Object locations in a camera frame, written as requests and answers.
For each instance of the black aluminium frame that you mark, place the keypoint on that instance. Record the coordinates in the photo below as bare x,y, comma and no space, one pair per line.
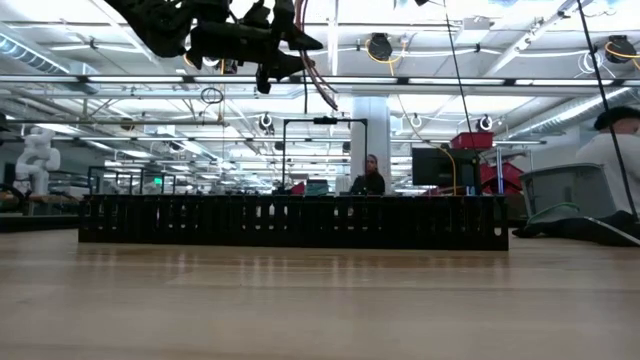
40,224

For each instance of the black zip tie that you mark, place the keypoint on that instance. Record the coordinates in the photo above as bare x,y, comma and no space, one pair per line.
305,95

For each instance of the long ceiling light bar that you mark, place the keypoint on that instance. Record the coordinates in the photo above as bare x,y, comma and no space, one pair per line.
450,81

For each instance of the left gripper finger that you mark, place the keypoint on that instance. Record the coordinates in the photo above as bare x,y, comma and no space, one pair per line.
300,41
287,65

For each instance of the silver ventilation duct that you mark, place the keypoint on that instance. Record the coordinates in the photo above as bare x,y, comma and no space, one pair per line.
25,55
575,112

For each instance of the black background rig frame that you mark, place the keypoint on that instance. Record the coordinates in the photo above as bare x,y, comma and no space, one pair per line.
325,120

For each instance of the white pillar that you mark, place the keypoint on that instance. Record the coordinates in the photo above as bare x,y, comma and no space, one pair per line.
370,130

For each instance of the grey white office chair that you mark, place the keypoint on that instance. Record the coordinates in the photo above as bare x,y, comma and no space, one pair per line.
565,190

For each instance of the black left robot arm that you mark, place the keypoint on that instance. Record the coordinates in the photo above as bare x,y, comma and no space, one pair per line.
160,25

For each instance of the black monitor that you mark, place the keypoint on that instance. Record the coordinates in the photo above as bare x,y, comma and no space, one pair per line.
435,167

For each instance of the person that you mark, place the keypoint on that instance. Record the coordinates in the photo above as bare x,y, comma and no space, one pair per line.
370,182
600,150

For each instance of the teal crate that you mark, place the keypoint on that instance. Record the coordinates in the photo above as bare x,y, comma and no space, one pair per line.
317,187

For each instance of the red storage bin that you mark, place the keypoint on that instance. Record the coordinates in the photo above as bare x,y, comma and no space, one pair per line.
472,141
500,177

